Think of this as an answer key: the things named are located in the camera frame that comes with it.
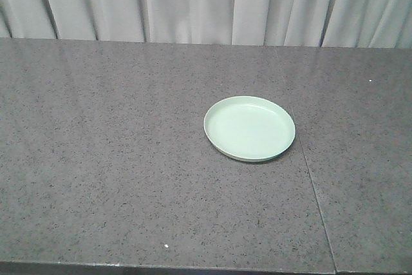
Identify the white pleated curtain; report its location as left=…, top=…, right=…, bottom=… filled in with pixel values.
left=1, top=0, right=411, bottom=48

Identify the light green round plate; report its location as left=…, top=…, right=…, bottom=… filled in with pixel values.
left=203, top=96, right=295, bottom=162

